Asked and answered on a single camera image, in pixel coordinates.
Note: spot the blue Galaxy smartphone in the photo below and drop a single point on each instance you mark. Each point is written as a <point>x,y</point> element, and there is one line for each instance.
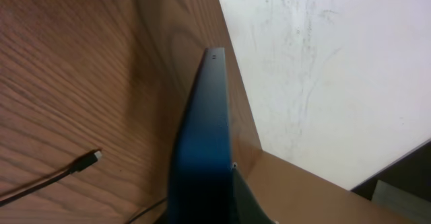
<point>200,178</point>

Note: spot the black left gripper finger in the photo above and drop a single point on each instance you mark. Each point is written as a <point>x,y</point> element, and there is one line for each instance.
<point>247,209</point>

